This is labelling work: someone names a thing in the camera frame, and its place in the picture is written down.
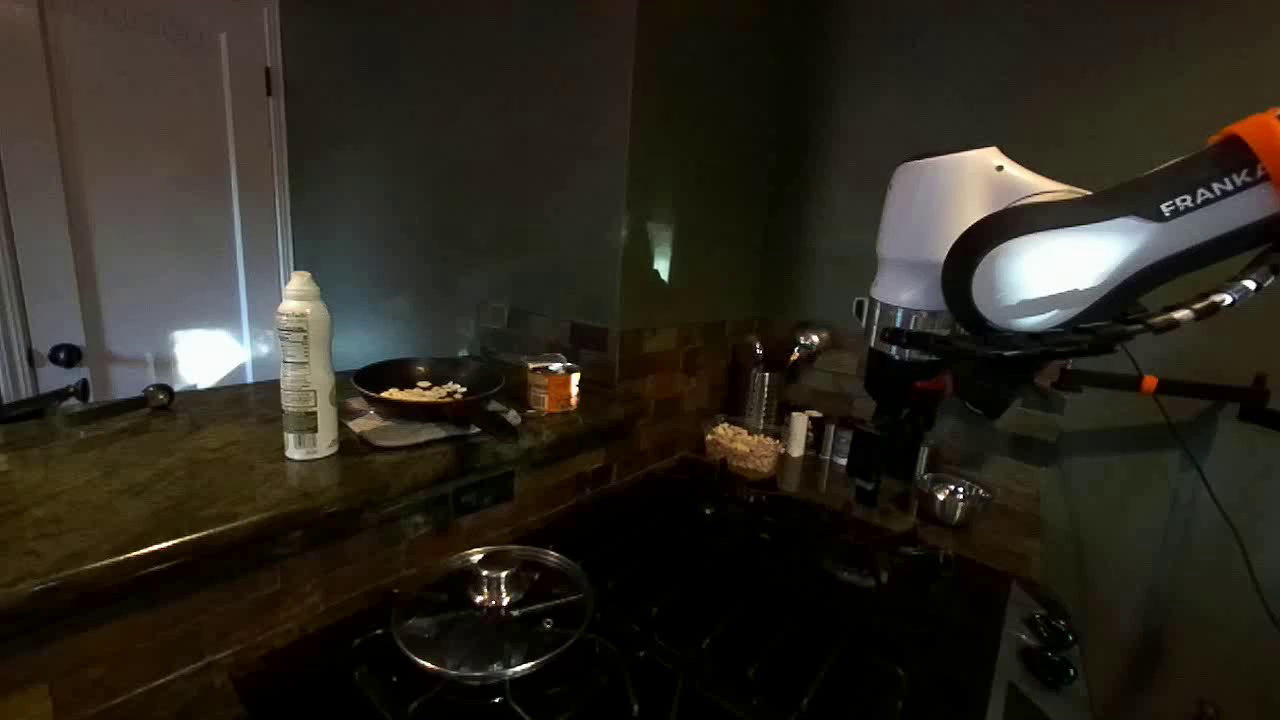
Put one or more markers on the black stove knob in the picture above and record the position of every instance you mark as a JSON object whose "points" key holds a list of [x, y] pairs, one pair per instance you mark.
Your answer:
{"points": [[1052, 643]]}

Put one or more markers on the shiny metal bowl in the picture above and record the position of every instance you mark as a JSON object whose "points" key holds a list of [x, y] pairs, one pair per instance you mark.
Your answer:
{"points": [[953, 499]]}

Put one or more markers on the small white jar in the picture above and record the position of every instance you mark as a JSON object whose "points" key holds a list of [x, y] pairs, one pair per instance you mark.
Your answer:
{"points": [[796, 432]]}

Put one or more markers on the white cloth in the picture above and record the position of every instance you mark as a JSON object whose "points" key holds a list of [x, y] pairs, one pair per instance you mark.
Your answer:
{"points": [[388, 428]]}

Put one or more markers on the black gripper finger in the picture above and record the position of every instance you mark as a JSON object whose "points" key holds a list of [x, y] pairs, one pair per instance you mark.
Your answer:
{"points": [[915, 466], [866, 466]]}

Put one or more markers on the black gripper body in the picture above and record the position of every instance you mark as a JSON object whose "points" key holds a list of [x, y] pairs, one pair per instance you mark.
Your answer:
{"points": [[905, 386]]}

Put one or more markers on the small grey shaker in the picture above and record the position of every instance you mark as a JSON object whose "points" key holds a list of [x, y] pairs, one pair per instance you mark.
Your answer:
{"points": [[835, 441]]}

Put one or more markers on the black frying pan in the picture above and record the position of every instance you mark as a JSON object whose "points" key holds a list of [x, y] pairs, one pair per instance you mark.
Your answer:
{"points": [[425, 386]]}

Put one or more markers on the white door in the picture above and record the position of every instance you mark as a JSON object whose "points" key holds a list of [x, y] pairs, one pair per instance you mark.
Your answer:
{"points": [[147, 184]]}

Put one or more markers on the dark tool with ball end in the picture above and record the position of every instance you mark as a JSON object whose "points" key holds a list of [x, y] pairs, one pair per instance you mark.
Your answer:
{"points": [[94, 401]]}

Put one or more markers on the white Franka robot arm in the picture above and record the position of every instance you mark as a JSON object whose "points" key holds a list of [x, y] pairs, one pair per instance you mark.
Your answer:
{"points": [[1064, 255]]}

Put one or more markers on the light bowl with food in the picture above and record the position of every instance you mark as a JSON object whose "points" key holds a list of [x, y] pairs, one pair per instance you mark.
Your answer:
{"points": [[745, 448]]}

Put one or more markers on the round glass lid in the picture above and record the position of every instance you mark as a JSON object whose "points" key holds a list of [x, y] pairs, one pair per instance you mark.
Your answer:
{"points": [[488, 619]]}

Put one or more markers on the white spray bottle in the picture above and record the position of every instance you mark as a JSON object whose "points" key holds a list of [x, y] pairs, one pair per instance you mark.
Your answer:
{"points": [[306, 383]]}

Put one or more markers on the metal utensil holder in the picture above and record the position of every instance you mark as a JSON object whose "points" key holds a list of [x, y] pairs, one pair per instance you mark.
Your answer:
{"points": [[760, 399]]}

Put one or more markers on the black gas stove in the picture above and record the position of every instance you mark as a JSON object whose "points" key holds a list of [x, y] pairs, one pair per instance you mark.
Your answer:
{"points": [[694, 625]]}

